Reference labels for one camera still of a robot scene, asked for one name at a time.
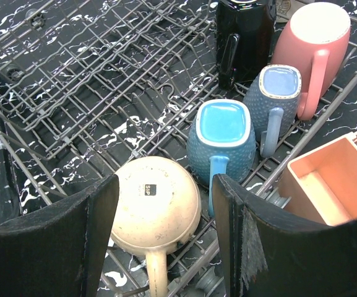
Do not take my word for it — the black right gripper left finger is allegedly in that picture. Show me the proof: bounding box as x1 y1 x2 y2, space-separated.
0 174 119 296

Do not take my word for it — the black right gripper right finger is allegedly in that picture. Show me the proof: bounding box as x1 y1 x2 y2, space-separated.
212 174 357 296

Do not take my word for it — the tan brown mug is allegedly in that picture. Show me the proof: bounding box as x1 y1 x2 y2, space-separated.
110 156 202 296

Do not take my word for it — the teal floral mug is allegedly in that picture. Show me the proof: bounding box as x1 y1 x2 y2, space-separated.
186 98 256 217

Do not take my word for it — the small grey-blue heart mug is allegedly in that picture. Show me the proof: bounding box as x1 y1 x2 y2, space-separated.
243 64 302 158

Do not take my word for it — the pink mug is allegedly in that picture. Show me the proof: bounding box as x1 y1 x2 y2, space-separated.
271 2 351 121

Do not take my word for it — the cream scalloped mug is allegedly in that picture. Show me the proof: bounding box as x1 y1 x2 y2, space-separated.
215 0 277 90

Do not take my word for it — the orange plastic file organizer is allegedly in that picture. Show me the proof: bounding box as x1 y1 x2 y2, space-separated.
278 131 357 226

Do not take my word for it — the white mug green inside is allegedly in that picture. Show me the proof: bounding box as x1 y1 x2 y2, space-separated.
276 0 315 23

